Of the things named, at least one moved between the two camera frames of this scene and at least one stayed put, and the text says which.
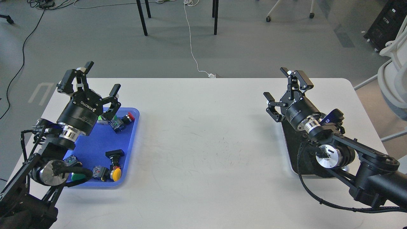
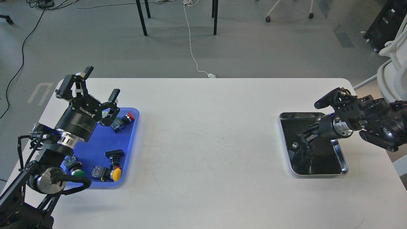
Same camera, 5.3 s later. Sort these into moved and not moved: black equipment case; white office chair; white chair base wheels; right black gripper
Moved: right black gripper
Not moved: black equipment case; white office chair; white chair base wheels
